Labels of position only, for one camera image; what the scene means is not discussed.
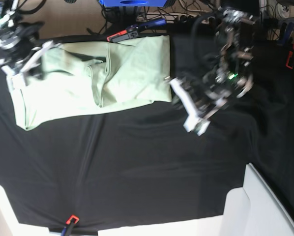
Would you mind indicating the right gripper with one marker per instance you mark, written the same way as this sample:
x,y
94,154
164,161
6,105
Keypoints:
x,y
20,63

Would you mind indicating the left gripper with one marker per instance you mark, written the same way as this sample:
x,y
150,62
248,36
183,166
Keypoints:
x,y
202,97

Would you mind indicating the light green T-shirt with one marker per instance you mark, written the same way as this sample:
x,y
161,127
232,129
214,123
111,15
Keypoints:
x,y
89,78

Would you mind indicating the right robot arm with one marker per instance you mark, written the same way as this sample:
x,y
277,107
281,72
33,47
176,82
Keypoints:
x,y
13,32

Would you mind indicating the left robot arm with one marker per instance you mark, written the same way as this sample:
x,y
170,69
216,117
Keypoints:
x,y
234,30

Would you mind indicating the black table cloth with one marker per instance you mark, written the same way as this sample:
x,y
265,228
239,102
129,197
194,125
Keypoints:
x,y
140,166

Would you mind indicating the red black clamp right edge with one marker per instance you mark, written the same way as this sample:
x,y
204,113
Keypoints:
x,y
290,58

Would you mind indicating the red black clamp top centre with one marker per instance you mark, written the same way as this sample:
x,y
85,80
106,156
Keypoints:
x,y
133,31

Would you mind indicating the red blue clamp bottom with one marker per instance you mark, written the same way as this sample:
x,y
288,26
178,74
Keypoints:
x,y
70,224

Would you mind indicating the blue clamp handle right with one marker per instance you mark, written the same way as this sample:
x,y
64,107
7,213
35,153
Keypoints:
x,y
285,33

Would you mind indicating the white table frame right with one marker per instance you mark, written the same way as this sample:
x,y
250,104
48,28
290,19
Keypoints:
x,y
255,210

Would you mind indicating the white table frame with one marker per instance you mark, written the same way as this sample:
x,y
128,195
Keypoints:
x,y
9,225
255,210

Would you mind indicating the white table frame left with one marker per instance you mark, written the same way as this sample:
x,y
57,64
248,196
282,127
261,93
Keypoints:
x,y
9,225

